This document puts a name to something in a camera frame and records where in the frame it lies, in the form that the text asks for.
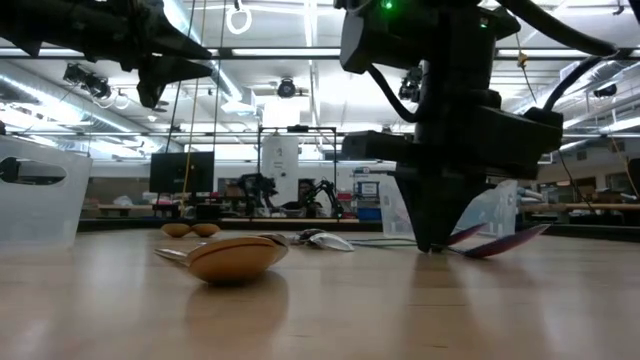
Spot black monitor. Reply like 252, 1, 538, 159
149, 151, 216, 195

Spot black ceiling spotlights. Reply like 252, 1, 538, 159
62, 62, 113, 100

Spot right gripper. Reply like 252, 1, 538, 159
341, 91, 565, 254

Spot wooden workbench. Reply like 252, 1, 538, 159
519, 201, 640, 213

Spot yellow hanging strap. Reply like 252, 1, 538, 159
180, 0, 208, 207

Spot black overhead crossbar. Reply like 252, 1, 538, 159
0, 46, 640, 64

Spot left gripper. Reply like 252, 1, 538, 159
74, 0, 214, 109

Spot person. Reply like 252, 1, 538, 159
282, 178, 321, 219

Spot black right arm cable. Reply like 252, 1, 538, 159
497, 0, 621, 59

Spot black ceiling camera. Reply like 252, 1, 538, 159
276, 76, 298, 100

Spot blue white box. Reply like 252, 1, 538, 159
354, 179, 381, 202

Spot white hanging ring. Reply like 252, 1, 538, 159
225, 3, 254, 36

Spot black right camera cable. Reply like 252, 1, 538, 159
367, 63, 422, 124

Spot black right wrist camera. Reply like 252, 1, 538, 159
339, 9, 436, 75

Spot clear plastic bin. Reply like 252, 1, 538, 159
0, 133, 94, 247
378, 178, 520, 239

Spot black cage frame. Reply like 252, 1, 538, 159
256, 124, 339, 221

